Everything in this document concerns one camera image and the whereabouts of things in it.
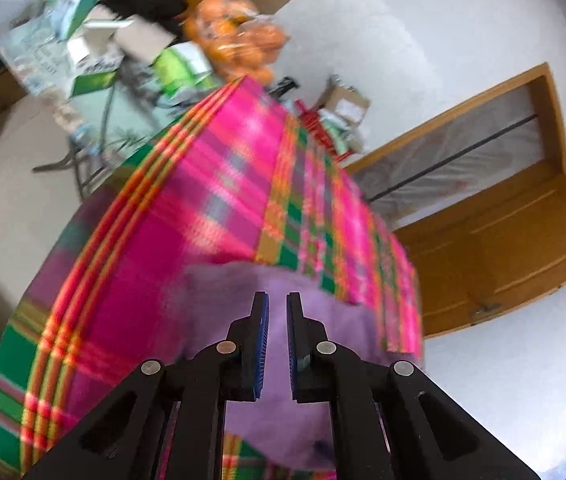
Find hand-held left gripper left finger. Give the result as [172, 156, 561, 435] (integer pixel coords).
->
[23, 291, 270, 480]

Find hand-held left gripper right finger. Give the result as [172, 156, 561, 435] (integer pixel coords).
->
[285, 291, 541, 480]

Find purple towel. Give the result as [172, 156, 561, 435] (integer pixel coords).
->
[170, 260, 426, 476]

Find pink green plaid bedsheet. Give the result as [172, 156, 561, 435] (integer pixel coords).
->
[0, 75, 426, 480]

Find metal door lock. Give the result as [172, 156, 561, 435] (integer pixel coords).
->
[470, 302, 504, 318]

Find red packet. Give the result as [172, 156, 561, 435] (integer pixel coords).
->
[295, 100, 346, 163]

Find wooden door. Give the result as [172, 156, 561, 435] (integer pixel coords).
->
[398, 170, 566, 338]

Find clear plastic door curtain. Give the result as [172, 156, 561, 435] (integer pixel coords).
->
[348, 80, 544, 231]

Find cardboard box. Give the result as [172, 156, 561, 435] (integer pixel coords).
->
[320, 75, 371, 128]

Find small black clip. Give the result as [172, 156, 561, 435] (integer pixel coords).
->
[268, 76, 297, 98]

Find green snack packet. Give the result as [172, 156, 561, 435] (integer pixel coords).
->
[155, 42, 215, 103]

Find bag of oranges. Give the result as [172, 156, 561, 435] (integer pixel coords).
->
[183, 0, 291, 86]

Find green white carton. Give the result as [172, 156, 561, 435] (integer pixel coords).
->
[45, 0, 106, 41]
[65, 35, 124, 98]

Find black cloth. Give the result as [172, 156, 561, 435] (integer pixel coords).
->
[103, 0, 189, 23]

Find wooden door frame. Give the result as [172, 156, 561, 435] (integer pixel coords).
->
[343, 62, 566, 196]

